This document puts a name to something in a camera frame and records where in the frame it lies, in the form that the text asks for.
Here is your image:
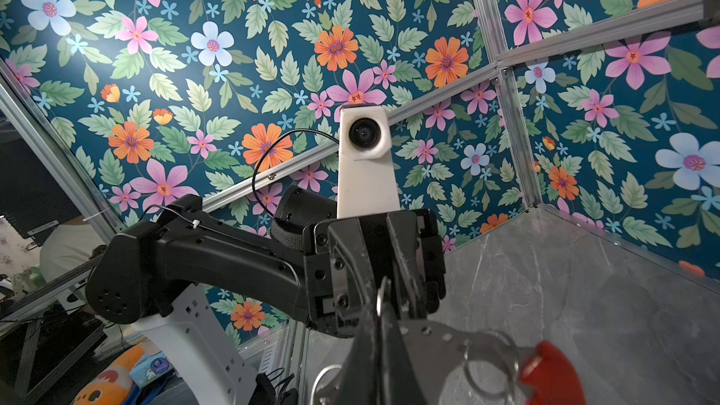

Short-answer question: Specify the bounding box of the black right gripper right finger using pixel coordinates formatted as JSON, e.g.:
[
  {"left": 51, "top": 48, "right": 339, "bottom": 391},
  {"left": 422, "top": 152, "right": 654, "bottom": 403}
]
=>
[{"left": 382, "top": 305, "right": 427, "bottom": 405}]

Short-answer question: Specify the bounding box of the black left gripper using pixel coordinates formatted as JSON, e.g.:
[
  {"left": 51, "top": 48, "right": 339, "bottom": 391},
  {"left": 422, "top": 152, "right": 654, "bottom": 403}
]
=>
[{"left": 303, "top": 208, "right": 446, "bottom": 338}]

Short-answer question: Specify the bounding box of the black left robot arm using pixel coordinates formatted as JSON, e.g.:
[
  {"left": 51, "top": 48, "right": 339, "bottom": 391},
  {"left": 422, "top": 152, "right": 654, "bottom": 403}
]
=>
[{"left": 86, "top": 186, "right": 446, "bottom": 404}]

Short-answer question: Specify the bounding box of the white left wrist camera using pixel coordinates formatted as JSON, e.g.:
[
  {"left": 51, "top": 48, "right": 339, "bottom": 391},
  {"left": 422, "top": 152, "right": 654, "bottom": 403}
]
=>
[{"left": 337, "top": 105, "right": 401, "bottom": 219}]

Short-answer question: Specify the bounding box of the red keyring opener tool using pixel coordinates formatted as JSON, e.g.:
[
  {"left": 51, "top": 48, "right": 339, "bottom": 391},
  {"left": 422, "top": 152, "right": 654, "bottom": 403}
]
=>
[{"left": 399, "top": 320, "right": 587, "bottom": 404}]

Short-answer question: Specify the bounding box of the aluminium back left post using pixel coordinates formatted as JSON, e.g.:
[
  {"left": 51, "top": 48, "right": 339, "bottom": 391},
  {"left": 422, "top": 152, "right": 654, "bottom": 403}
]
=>
[{"left": 474, "top": 0, "right": 542, "bottom": 208}]

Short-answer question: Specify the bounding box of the aluminium back top beam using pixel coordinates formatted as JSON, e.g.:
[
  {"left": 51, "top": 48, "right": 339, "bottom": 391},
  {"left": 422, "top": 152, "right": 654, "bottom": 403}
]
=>
[{"left": 497, "top": 0, "right": 719, "bottom": 69}]

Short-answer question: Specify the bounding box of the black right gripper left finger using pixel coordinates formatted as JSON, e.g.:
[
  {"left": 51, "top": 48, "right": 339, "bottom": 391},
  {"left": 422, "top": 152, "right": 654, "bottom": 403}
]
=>
[{"left": 334, "top": 299, "right": 381, "bottom": 405}]

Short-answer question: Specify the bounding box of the aluminium post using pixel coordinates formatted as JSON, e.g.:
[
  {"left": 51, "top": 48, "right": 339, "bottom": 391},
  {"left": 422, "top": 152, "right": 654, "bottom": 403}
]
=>
[
  {"left": 1, "top": 62, "right": 122, "bottom": 242},
  {"left": 474, "top": 0, "right": 542, "bottom": 208}
]

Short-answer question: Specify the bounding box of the aluminium front left post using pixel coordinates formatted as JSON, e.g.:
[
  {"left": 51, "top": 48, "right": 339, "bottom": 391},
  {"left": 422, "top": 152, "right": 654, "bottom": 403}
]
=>
[{"left": 1, "top": 62, "right": 122, "bottom": 242}]

